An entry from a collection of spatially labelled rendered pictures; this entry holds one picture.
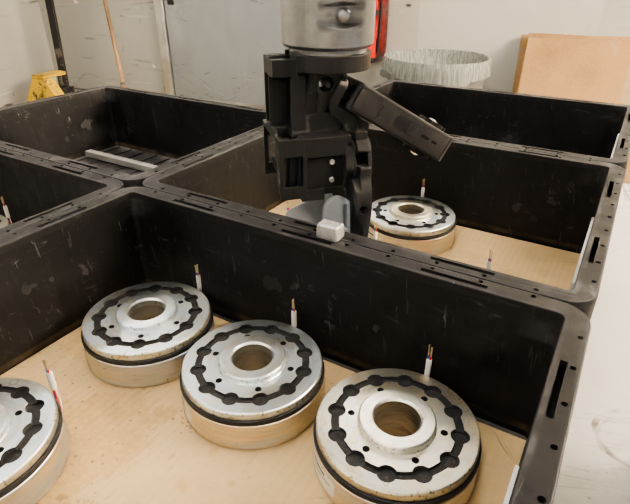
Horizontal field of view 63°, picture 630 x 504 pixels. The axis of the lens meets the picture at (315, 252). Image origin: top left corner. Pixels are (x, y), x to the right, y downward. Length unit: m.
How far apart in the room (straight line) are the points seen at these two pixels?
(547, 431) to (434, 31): 3.13
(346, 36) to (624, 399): 0.48
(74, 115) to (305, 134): 0.58
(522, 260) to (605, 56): 2.60
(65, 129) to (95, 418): 0.62
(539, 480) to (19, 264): 0.38
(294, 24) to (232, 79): 3.37
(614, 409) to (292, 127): 0.45
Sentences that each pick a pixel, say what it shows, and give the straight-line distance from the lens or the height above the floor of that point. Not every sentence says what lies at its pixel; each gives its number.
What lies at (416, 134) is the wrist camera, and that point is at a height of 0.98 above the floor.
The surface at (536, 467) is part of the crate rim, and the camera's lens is 0.25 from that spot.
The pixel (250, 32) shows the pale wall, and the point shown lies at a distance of 3.67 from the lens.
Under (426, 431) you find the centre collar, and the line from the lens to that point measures 0.33.
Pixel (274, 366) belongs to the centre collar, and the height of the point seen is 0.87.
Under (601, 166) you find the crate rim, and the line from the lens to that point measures 0.62.
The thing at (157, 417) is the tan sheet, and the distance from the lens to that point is 0.40.
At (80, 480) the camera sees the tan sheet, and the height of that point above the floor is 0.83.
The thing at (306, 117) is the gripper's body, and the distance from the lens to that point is 0.44.
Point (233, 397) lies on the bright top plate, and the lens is 0.36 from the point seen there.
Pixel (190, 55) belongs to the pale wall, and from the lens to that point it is 3.93.
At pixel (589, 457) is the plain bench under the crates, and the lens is 0.59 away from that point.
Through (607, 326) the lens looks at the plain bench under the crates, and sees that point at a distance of 0.78.
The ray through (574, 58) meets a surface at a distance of 3.14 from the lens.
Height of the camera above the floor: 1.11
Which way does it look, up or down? 29 degrees down
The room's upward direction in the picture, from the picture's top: straight up
